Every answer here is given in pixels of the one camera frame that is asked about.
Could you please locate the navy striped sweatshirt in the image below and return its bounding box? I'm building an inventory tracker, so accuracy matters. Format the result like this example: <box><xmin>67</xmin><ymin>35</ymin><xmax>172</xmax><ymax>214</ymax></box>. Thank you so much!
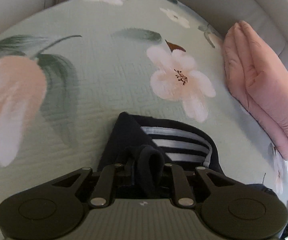
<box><xmin>97</xmin><ymin>112</ymin><xmax>279</xmax><ymax>198</ymax></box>

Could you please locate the green floral bedspread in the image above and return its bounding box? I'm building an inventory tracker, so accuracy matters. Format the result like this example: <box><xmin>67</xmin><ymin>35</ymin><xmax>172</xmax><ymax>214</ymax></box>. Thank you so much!
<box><xmin>0</xmin><ymin>0</ymin><xmax>288</xmax><ymax>239</ymax></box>

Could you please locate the pink folded quilt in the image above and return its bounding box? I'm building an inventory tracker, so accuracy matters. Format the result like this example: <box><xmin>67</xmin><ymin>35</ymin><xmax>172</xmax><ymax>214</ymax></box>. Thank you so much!
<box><xmin>222</xmin><ymin>21</ymin><xmax>288</xmax><ymax>160</ymax></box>

